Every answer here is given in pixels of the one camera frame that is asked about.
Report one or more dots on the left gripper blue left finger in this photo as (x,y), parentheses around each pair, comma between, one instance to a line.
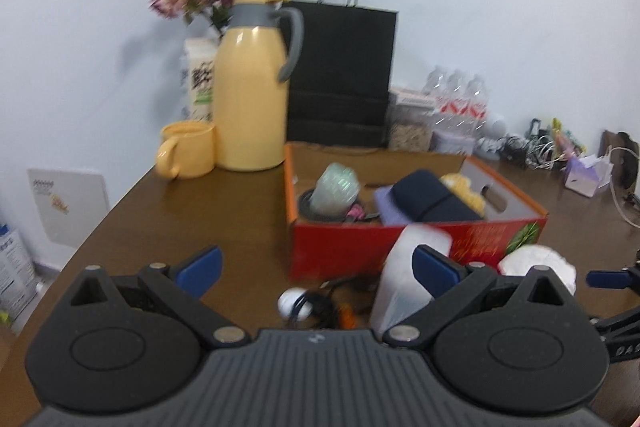
(197,274)

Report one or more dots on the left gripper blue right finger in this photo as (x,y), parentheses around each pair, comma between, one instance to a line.
(435,272)

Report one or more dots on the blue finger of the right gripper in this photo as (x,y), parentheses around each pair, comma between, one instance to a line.
(609,279)

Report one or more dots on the clear cotton swab container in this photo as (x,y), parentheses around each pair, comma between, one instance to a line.
(399,293)

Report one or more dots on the navy blue cloth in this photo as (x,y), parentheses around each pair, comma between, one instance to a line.
(421,197)

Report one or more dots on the purple folded towel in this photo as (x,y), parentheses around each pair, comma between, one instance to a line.
(390,214)

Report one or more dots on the yellow fluffy towel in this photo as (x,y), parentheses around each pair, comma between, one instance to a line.
(461,187)

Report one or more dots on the white charger plug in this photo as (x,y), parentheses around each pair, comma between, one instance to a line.
(287,301)

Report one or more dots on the small orange flower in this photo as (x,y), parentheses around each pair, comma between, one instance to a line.
(346,317)

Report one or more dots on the purple tissue pack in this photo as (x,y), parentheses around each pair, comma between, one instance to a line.
(587,175)

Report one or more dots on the red cardboard box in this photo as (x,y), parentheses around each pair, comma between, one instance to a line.
(327,250)

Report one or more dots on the yellow ceramic mug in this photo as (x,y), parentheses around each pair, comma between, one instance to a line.
(187,150)

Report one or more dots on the small decorated tin box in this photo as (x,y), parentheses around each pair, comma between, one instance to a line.
(446,142)

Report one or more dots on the brown leather item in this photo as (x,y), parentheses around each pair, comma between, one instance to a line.
(623,153)

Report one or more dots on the iridescent green ball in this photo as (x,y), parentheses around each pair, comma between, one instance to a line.
(335,191)

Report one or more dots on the white robot figurine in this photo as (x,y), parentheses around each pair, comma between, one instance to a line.
(492,135)

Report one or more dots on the clear food storage container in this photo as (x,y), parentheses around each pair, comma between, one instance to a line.
(409,120)

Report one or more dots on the water bottle right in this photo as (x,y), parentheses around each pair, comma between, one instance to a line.
(477,95)

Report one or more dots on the water bottle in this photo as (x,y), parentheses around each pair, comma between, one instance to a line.
(477,95)
(457,101)
(436,88)

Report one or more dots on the water bottle left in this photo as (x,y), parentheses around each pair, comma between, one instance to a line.
(436,88)

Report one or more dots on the water bottle middle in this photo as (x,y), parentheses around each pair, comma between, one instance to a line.
(457,101)

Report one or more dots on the black paper shopping bag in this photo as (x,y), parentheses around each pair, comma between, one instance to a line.
(339,88)

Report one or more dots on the milk carton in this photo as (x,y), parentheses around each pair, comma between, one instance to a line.
(197,78)

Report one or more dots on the yellow thermos jug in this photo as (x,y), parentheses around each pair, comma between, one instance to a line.
(256,58)

